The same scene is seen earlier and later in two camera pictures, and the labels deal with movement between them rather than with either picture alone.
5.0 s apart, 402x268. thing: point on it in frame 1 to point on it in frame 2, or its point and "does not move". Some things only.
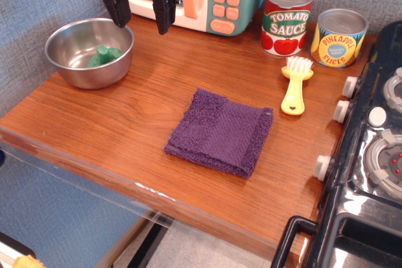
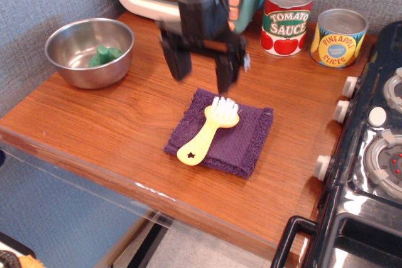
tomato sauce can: x=286 y=11 does not move
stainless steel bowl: x=91 y=53 does not move
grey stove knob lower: x=321 y=167 does not move
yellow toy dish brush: x=299 y=69 to x=222 y=113
